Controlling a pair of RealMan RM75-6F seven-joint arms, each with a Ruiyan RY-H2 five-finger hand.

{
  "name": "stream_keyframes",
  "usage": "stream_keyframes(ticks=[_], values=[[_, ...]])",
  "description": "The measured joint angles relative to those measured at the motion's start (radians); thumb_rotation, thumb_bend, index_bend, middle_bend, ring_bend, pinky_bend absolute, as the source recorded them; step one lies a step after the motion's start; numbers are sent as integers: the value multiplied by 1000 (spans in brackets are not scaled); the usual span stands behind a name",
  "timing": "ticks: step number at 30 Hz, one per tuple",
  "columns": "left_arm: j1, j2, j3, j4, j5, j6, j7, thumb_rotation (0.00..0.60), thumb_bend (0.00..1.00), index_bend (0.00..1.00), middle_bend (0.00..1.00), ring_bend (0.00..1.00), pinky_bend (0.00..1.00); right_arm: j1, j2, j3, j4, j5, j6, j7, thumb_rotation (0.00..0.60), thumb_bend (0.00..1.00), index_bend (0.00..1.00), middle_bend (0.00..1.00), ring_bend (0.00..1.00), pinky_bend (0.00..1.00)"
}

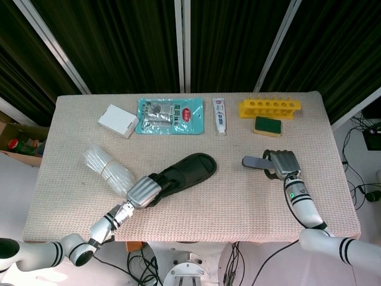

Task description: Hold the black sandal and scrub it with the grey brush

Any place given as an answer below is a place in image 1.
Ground white toothpaste tube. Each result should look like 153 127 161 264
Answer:
211 97 229 138

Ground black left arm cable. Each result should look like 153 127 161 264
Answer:
95 226 132 271

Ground dark green curtain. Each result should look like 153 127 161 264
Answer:
0 0 83 126
260 0 381 123
29 0 181 95
190 0 291 93

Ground black box device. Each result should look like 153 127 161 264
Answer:
362 120 381 151

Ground black cable tangle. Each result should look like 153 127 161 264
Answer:
127 249 164 286

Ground slanted white frame post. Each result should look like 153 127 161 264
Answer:
13 0 92 95
252 0 302 93

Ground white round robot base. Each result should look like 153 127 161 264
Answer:
147 241 236 286

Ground teal plastic package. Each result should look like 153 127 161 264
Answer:
135 97 206 136

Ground green yellow sponge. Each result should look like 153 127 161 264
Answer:
252 116 283 138

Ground low white frame bar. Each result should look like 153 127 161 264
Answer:
0 97 32 126
330 88 381 132

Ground upright white frame post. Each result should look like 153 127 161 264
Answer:
174 0 186 93
182 0 192 92

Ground yellow test tube rack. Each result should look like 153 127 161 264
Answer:
238 94 302 120

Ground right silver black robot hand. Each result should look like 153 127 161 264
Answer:
261 148 302 181

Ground beige waffle table cloth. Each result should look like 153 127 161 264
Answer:
22 91 361 248

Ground brown cardboard box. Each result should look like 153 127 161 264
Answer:
0 110 50 167

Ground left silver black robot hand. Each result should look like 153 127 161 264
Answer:
125 172 175 210

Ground black floor cables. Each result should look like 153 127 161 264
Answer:
341 114 381 206

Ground black slipper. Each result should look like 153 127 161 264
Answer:
147 153 218 208

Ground grey brush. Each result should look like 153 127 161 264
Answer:
241 155 273 170

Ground small white cardboard box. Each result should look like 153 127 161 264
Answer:
98 104 139 139

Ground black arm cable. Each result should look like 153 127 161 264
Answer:
95 226 132 271
249 178 328 286

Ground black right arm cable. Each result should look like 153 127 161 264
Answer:
249 178 328 286

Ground hanging black cables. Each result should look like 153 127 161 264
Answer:
223 241 245 286

